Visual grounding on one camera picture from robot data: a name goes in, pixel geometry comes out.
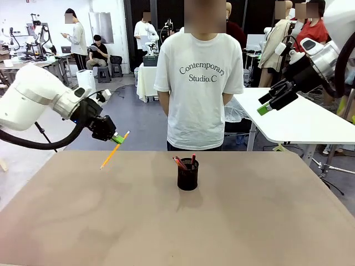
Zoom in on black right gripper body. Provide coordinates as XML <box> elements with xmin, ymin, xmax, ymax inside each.
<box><xmin>282</xmin><ymin>58</ymin><xmax>322</xmax><ymax>95</ymax></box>

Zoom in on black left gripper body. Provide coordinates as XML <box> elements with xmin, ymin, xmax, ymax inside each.
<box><xmin>74</xmin><ymin>98</ymin><xmax>103</xmax><ymax>130</ymax></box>

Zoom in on yellow pencil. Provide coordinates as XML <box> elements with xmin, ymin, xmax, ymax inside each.
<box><xmin>99</xmin><ymin>131</ymin><xmax>130</xmax><ymax>170</ymax></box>

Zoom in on person's right forearm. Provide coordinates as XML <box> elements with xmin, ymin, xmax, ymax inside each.
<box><xmin>158</xmin><ymin>90</ymin><xmax>170</xmax><ymax>117</ymax></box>

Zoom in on black mesh pen holder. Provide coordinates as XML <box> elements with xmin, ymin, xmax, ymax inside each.
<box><xmin>177</xmin><ymin>157</ymin><xmax>200</xmax><ymax>191</ymax></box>

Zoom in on white air purifier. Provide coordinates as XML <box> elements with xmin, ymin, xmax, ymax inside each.
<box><xmin>76</xmin><ymin>69</ymin><xmax>97</xmax><ymax>91</ymax></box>

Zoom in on black stool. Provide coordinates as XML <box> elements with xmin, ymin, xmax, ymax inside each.
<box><xmin>97</xmin><ymin>66</ymin><xmax>112</xmax><ymax>84</ymax></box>

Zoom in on mannequin in beige jacket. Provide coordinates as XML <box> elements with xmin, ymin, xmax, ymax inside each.
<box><xmin>259</xmin><ymin>0</ymin><xmax>292</xmax><ymax>88</ymax></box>

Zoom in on clear plastic bag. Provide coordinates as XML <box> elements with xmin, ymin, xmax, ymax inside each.
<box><xmin>224</xmin><ymin>96</ymin><xmax>252</xmax><ymax>124</ymax></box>

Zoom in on black tripod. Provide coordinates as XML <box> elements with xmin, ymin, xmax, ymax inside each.
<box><xmin>34</xmin><ymin>121</ymin><xmax>58</xmax><ymax>153</ymax></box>

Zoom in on table with white cloth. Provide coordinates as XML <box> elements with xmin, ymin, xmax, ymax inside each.
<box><xmin>136</xmin><ymin>62</ymin><xmax>160</xmax><ymax>103</ymax></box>

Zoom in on white display panel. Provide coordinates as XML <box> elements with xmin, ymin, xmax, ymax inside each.
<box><xmin>246</xmin><ymin>33</ymin><xmax>265</xmax><ymax>52</ymax></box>

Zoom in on seated person in black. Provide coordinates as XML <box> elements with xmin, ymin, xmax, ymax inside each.
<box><xmin>85</xmin><ymin>34</ymin><xmax>109</xmax><ymax>70</ymax></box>

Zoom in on grey workshop desk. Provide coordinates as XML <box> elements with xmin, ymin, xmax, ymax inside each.
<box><xmin>0</xmin><ymin>54</ymin><xmax>70</xmax><ymax>87</ymax></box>

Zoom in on dark green bin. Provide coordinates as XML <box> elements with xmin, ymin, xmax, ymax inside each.
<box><xmin>143</xmin><ymin>54</ymin><xmax>159</xmax><ymax>67</ymax></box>

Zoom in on person in grey top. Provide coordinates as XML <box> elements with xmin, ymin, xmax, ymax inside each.
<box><xmin>60</xmin><ymin>7</ymin><xmax>88</xmax><ymax>71</ymax></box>

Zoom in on person in white printed T-shirt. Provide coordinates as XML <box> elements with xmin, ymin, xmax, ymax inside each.
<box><xmin>154</xmin><ymin>0</ymin><xmax>245</xmax><ymax>152</ymax></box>

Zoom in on metal light stand legs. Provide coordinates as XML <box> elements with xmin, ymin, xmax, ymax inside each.
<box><xmin>310</xmin><ymin>144</ymin><xmax>355</xmax><ymax>196</ymax></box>

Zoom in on person in white tee black trousers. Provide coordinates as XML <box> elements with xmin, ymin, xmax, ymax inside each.
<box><xmin>134</xmin><ymin>11</ymin><xmax>156</xmax><ymax>67</ymax></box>

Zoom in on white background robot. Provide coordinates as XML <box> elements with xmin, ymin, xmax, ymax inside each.
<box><xmin>0</xmin><ymin>19</ymin><xmax>22</xmax><ymax>58</ymax></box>

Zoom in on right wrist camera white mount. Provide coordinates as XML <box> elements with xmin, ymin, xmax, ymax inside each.
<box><xmin>275</xmin><ymin>41</ymin><xmax>306</xmax><ymax>67</ymax></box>

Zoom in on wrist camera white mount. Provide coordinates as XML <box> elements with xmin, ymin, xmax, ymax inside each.
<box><xmin>275</xmin><ymin>41</ymin><xmax>306</xmax><ymax>67</ymax></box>
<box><xmin>95</xmin><ymin>89</ymin><xmax>112</xmax><ymax>104</ymax></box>

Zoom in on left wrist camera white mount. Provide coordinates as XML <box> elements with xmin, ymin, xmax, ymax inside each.
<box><xmin>95</xmin><ymin>89</ymin><xmax>112</xmax><ymax>104</ymax></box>

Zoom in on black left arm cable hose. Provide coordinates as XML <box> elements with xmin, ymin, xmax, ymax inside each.
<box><xmin>0</xmin><ymin>121</ymin><xmax>84</xmax><ymax>151</ymax></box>

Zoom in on white robot with black cables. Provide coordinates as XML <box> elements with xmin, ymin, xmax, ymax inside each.
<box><xmin>26</xmin><ymin>12</ymin><xmax>56</xmax><ymax>60</ymax></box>

